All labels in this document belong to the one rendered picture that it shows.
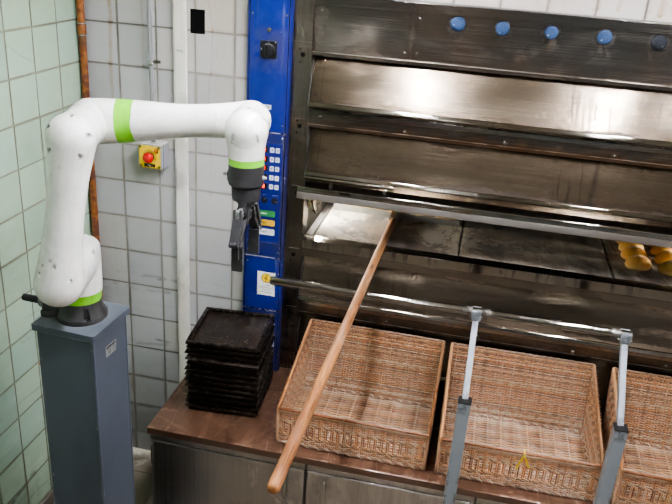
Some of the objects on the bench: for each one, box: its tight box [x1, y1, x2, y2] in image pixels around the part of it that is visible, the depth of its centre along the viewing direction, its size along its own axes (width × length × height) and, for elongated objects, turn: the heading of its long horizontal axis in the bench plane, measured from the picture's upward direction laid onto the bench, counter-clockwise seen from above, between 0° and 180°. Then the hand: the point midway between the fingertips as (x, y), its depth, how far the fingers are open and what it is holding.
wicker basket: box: [275, 318, 446, 471], centre depth 283 cm, size 49×56×28 cm
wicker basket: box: [434, 342, 605, 502], centre depth 274 cm, size 49×56×28 cm
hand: (245, 257), depth 202 cm, fingers open, 13 cm apart
